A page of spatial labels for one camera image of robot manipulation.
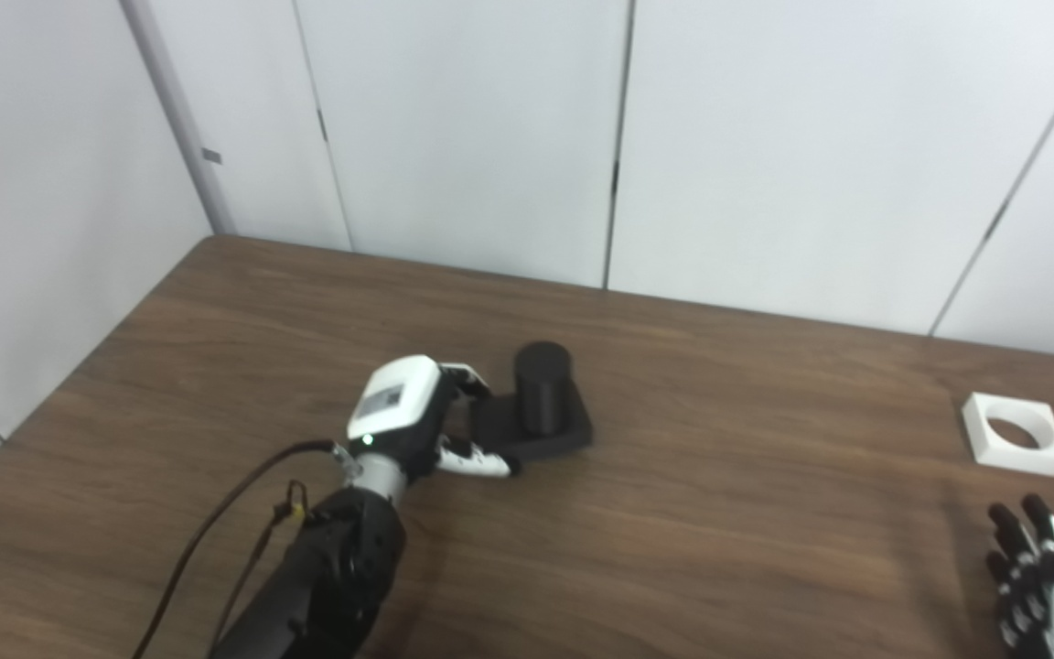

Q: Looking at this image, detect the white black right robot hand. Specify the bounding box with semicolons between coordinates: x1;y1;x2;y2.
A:
986;494;1054;659

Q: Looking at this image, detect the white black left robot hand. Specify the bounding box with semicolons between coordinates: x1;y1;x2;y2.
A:
347;355;522;481

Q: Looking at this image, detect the black peg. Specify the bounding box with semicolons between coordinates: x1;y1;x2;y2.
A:
472;341;595;461

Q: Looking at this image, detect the white square piece with hole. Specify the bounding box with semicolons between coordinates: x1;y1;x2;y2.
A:
962;392;1054;478

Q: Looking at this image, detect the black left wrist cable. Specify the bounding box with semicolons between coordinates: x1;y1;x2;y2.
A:
132;439;350;659

